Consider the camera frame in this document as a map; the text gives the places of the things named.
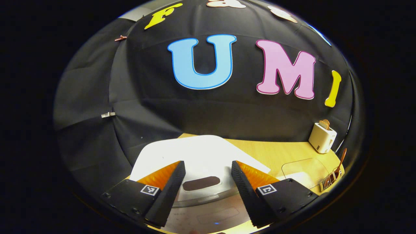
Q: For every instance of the brown wooden spoon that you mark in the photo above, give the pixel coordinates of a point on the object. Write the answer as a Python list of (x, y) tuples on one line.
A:
[(343, 156)]

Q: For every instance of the black backdrop cloth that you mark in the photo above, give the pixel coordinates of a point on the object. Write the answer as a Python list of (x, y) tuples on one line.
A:
[(227, 113)]

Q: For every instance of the silver cloth clip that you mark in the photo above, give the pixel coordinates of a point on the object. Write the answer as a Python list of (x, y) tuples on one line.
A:
[(108, 114)]

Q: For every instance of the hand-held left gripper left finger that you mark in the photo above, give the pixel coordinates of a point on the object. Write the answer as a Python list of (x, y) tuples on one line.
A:
[(170, 188)]

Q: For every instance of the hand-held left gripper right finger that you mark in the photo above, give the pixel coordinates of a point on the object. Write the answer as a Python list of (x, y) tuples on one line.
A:
[(243, 190)]

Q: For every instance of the brown toast slice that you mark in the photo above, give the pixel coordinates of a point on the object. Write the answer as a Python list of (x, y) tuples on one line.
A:
[(324, 124)]

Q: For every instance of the white rice cooker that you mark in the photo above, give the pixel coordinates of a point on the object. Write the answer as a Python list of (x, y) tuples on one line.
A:
[(201, 152)]

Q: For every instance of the white toaster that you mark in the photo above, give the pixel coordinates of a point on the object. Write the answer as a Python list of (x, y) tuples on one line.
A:
[(321, 139)]

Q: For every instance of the clear plastic container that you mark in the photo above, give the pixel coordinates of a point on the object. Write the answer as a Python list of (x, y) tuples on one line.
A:
[(308, 165)]

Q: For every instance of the copper cloth clip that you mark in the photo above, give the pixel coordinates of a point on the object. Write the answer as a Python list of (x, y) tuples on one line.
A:
[(120, 38)]

